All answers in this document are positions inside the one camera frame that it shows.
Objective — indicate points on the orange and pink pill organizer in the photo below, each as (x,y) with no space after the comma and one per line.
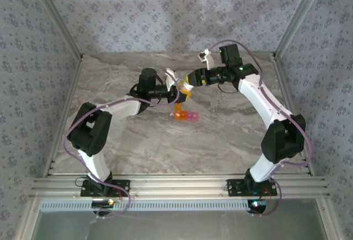
(182,116)

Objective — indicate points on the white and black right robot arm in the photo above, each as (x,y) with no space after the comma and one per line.
(264,104)

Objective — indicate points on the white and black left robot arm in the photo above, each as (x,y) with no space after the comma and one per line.
(93,162)

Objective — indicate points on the small circuit board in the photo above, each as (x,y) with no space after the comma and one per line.
(256,204)
(103,203)

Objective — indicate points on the grey sheet metal panel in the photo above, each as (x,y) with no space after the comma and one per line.
(176,226)

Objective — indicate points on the aluminium table side rail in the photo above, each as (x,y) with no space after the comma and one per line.
(72,89)
(285,91)

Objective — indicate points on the aluminium frame post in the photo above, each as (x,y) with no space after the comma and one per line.
(298,16)
(58,16)

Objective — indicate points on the aluminium mounting rail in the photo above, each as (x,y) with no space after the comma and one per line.
(176,187)

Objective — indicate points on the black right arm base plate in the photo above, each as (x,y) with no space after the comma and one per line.
(234,187)

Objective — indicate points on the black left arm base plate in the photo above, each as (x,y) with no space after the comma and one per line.
(121,186)

